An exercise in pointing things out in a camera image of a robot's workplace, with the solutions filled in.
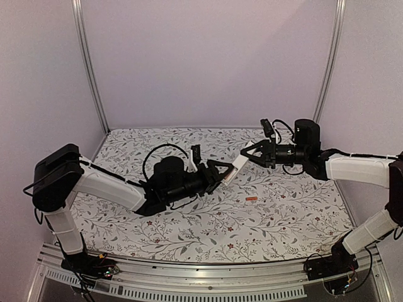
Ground front aluminium rail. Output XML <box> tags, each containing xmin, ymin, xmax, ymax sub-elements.
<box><xmin>27</xmin><ymin>243</ymin><xmax>394</xmax><ymax>301</ymax></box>

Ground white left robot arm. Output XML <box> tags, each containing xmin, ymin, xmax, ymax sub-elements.
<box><xmin>23</xmin><ymin>143</ymin><xmax>234</xmax><ymax>273</ymax></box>

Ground left black camera cable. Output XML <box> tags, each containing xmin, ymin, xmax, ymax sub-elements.
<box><xmin>142</xmin><ymin>143</ymin><xmax>191</xmax><ymax>183</ymax></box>

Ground right aluminium frame post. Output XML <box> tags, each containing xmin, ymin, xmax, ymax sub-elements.
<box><xmin>313</xmin><ymin>0</ymin><xmax>346</xmax><ymax>123</ymax></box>

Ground right black camera cable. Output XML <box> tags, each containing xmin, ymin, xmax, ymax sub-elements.
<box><xmin>272</xmin><ymin>118</ymin><xmax>295</xmax><ymax>139</ymax></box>

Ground left aluminium frame post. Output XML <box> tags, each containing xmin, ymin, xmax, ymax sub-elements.
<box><xmin>71</xmin><ymin>0</ymin><xmax>110</xmax><ymax>135</ymax></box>

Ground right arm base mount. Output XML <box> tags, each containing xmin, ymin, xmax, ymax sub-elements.
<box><xmin>304</xmin><ymin>240</ymin><xmax>358</xmax><ymax>295</ymax></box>

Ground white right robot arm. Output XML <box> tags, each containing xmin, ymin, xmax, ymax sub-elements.
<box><xmin>241</xmin><ymin>119</ymin><xmax>402</xmax><ymax>274</ymax></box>

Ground black camera cable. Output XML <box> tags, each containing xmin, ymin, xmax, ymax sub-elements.
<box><xmin>272</xmin><ymin>118</ymin><xmax>295</xmax><ymax>139</ymax></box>
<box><xmin>142</xmin><ymin>143</ymin><xmax>191</xmax><ymax>183</ymax></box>

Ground floral patterned table mat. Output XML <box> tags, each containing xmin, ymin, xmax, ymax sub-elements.
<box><xmin>71</xmin><ymin>128</ymin><xmax>353</xmax><ymax>263</ymax></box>

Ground white remote control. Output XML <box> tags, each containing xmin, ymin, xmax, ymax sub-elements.
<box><xmin>222</xmin><ymin>154</ymin><xmax>249</xmax><ymax>186</ymax></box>

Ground aluminium frame post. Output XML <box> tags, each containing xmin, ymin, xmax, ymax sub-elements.
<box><xmin>313</xmin><ymin>0</ymin><xmax>346</xmax><ymax>123</ymax></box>
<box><xmin>71</xmin><ymin>0</ymin><xmax>110</xmax><ymax>135</ymax></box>

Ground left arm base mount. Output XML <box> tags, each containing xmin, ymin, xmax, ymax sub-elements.
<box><xmin>60</xmin><ymin>234</ymin><xmax>120</xmax><ymax>286</ymax></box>

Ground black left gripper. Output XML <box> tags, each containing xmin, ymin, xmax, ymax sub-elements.
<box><xmin>164</xmin><ymin>159</ymin><xmax>233</xmax><ymax>204</ymax></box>

